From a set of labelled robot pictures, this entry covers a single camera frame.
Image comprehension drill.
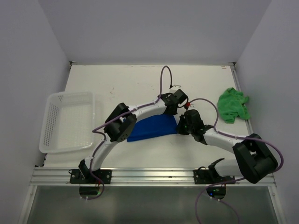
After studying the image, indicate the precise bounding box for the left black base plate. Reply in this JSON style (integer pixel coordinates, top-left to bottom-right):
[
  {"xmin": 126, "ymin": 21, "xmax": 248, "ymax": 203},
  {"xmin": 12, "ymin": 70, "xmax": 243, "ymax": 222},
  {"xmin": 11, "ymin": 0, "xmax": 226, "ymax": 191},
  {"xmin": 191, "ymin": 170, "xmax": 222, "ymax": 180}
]
[{"xmin": 68, "ymin": 169, "xmax": 112, "ymax": 184}]

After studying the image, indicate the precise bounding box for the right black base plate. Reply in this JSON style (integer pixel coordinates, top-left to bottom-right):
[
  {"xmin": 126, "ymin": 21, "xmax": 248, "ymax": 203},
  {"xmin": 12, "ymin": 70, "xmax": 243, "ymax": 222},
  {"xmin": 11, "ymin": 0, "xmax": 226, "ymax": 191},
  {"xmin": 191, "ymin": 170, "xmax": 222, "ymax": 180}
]
[{"xmin": 193, "ymin": 167, "xmax": 215, "ymax": 184}]

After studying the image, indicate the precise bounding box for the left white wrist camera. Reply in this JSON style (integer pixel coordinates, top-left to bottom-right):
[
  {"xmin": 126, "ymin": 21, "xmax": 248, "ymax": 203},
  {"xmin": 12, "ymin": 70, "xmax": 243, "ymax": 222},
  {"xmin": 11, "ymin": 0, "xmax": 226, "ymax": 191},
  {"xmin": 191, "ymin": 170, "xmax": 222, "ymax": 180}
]
[{"xmin": 169, "ymin": 84, "xmax": 181, "ymax": 92}]

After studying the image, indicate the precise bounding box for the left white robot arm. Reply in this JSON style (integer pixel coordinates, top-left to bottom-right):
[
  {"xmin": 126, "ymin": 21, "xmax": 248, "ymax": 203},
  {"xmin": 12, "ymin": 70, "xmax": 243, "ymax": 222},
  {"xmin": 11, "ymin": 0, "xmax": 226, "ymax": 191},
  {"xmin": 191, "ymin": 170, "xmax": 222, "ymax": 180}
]
[{"xmin": 78, "ymin": 89, "xmax": 189, "ymax": 183}]

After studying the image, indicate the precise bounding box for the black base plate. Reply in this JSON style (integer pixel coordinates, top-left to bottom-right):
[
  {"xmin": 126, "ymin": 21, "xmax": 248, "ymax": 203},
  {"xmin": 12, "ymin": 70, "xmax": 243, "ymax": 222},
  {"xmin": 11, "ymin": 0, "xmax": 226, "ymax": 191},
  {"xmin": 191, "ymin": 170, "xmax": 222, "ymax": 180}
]
[
  {"xmin": 193, "ymin": 167, "xmax": 215, "ymax": 184},
  {"xmin": 68, "ymin": 169, "xmax": 112, "ymax": 184}
]

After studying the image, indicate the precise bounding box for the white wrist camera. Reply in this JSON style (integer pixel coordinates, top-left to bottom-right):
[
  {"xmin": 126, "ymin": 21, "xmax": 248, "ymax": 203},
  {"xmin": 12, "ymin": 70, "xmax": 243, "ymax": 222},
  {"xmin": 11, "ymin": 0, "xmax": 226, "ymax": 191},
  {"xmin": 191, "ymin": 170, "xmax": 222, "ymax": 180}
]
[
  {"xmin": 184, "ymin": 102, "xmax": 195, "ymax": 110},
  {"xmin": 169, "ymin": 84, "xmax": 181, "ymax": 92}
]

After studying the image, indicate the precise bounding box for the blue towel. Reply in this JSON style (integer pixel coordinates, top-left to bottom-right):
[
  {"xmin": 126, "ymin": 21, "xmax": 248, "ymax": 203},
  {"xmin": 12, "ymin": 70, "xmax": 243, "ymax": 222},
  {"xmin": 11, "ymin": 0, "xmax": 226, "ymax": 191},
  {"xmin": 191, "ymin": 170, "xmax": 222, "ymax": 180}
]
[{"xmin": 127, "ymin": 114, "xmax": 178, "ymax": 142}]

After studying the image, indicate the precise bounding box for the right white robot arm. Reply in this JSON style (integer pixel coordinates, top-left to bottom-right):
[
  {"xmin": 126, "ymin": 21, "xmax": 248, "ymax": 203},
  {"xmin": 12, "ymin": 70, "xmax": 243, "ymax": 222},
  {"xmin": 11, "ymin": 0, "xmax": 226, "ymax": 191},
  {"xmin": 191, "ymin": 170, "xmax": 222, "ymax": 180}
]
[{"xmin": 177, "ymin": 109, "xmax": 278, "ymax": 184}]

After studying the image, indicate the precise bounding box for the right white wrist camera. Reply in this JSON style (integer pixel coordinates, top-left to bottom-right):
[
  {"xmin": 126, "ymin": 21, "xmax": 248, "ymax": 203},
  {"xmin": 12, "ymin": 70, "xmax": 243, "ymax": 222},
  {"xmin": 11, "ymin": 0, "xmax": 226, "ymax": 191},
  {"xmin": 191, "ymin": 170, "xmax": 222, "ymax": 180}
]
[{"xmin": 184, "ymin": 102, "xmax": 195, "ymax": 110}]

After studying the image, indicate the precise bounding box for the green towel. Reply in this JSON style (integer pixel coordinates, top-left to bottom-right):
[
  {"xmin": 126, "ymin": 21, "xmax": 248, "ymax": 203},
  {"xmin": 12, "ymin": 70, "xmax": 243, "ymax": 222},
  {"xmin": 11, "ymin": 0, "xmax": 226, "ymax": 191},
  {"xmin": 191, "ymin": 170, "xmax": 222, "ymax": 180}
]
[{"xmin": 217, "ymin": 87, "xmax": 251, "ymax": 124}]

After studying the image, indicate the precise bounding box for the white perforated plastic basket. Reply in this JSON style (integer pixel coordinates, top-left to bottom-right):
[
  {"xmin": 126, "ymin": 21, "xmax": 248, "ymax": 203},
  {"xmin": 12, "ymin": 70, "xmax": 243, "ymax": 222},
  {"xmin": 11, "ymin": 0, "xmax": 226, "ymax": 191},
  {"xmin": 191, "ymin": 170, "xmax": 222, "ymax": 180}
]
[{"xmin": 39, "ymin": 91, "xmax": 95, "ymax": 154}]

